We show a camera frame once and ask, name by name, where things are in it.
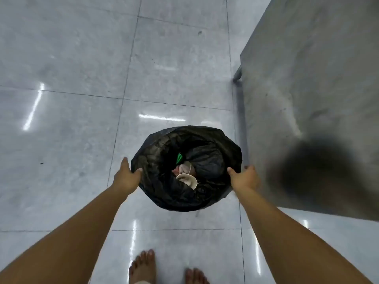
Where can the person's right hand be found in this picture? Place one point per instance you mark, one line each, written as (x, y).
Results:
(245, 179)

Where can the person's left hand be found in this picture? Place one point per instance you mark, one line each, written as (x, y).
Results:
(125, 178)

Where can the person's right thumb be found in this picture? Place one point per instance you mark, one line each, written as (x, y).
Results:
(232, 173)

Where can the person's left thumb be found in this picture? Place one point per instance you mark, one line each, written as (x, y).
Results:
(136, 172)

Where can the black plastic trash bag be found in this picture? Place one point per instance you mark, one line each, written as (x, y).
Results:
(189, 174)

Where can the person's right forearm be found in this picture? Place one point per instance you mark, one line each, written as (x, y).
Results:
(299, 242)

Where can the person's left forearm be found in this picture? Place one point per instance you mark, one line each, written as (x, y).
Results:
(63, 239)

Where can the green wrapper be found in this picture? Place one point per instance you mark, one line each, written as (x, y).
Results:
(179, 158)

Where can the white paper cup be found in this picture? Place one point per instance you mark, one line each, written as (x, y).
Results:
(188, 179)

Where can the person's left foot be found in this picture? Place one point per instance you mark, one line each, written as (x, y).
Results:
(142, 267)

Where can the person's foot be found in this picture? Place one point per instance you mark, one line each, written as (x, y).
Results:
(196, 276)
(142, 267)

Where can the person's right foot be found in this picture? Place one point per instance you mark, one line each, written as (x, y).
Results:
(196, 276)

